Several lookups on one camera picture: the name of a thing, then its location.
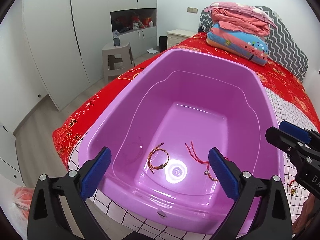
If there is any red plastic bag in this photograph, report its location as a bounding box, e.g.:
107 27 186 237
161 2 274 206
12 186 34 222

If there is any grey zigzag headboard cover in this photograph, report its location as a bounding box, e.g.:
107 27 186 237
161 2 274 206
199 6 309 81

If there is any red patterned bed sheet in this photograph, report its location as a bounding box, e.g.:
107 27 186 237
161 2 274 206
52 34 319 166

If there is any colourful blue pink pillow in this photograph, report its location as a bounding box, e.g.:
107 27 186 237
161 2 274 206
206 23 269 66

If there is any purple plastic basin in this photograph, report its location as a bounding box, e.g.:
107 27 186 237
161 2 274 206
79 49 284 234

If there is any folded pink quilt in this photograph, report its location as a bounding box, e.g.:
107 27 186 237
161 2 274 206
204 2 277 37

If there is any cream bedside table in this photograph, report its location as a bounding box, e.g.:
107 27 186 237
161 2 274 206
167 29 196 49

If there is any black cylindrical bin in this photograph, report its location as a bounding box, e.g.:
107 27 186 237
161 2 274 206
159 36 168 53

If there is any beige plastic stool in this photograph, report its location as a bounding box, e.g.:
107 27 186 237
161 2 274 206
102 41 135 84

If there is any small dark box on stool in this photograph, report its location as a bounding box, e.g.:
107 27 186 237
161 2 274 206
113 37 120 47

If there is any white wardrobe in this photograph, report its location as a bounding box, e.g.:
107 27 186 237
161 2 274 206
22 0 157 109

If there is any red cord bracelet gold charm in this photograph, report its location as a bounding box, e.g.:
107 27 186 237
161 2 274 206
289 179 299 196

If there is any red string bracelet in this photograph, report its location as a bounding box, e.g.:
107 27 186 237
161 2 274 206
184 140 230 165

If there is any multicolour braided bracelet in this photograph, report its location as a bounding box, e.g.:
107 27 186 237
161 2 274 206
147 142 170 175

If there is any gold wall switch plate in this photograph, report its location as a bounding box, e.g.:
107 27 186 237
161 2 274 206
187 7 198 14

